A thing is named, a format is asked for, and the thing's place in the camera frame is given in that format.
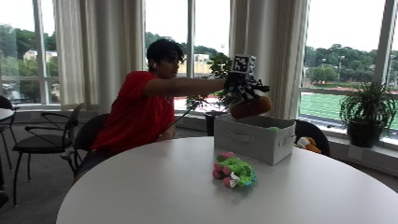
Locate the green and pink soft toy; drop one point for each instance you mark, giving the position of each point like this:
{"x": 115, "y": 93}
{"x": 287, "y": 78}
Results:
{"x": 232, "y": 170}

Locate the potted green plant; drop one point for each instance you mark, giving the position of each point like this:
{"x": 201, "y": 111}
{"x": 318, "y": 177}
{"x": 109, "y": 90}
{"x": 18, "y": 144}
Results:
{"x": 366, "y": 115}

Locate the black chair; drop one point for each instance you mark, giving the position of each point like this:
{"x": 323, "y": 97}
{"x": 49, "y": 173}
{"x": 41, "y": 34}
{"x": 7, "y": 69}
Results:
{"x": 312, "y": 135}
{"x": 42, "y": 140}
{"x": 5, "y": 124}
{"x": 85, "y": 137}

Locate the the person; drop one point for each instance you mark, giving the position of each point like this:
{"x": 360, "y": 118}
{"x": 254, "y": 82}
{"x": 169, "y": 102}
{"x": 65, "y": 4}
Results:
{"x": 135, "y": 109}

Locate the grey fabric storage box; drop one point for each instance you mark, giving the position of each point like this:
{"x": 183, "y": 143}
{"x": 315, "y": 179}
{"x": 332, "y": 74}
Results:
{"x": 252, "y": 140}

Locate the cream curtain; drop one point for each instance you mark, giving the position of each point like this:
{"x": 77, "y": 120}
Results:
{"x": 98, "y": 53}
{"x": 268, "y": 49}

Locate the potted leafy plant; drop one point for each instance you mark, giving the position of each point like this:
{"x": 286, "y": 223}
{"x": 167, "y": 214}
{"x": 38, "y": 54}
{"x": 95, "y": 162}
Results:
{"x": 215, "y": 87}

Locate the white and orange soft toy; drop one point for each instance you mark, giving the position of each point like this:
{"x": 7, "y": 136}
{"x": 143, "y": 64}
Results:
{"x": 307, "y": 144}

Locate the white marker cube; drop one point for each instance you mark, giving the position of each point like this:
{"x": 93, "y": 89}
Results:
{"x": 242, "y": 64}

